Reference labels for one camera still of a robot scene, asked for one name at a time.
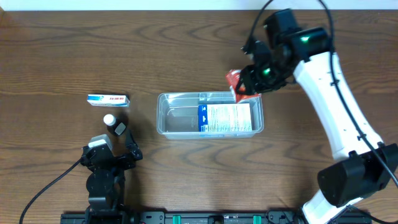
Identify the red medicine box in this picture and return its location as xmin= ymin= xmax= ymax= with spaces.
xmin=225 ymin=70 xmax=261 ymax=103

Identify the long blue white box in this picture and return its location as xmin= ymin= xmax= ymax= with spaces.
xmin=198 ymin=103 xmax=252 ymax=133

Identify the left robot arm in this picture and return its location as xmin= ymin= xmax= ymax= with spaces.
xmin=80 ymin=129 xmax=143 ymax=223

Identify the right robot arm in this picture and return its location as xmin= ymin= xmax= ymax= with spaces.
xmin=233 ymin=9 xmax=397 ymax=223

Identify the clear plastic container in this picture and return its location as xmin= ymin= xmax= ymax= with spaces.
xmin=157 ymin=91 xmax=264 ymax=139

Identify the brown bottle white cap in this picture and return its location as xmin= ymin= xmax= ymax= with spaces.
xmin=103 ymin=114 xmax=127 ymax=136

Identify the white blue Panadol box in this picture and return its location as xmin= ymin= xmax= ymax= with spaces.
xmin=87 ymin=95 xmax=130 ymax=107

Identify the left black cable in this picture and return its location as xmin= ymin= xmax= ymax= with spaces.
xmin=18 ymin=158 xmax=84 ymax=224

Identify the black mounting rail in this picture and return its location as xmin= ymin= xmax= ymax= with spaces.
xmin=60 ymin=210 xmax=373 ymax=224

